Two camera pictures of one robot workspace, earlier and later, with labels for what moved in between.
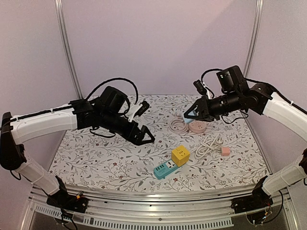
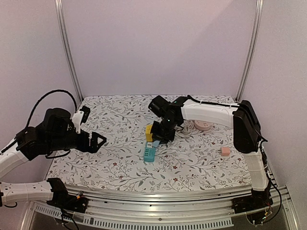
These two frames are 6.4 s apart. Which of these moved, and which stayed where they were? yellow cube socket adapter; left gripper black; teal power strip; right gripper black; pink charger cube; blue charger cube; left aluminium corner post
Moved: right gripper black; blue charger cube; teal power strip; left gripper black; yellow cube socket adapter
Stayed: left aluminium corner post; pink charger cube
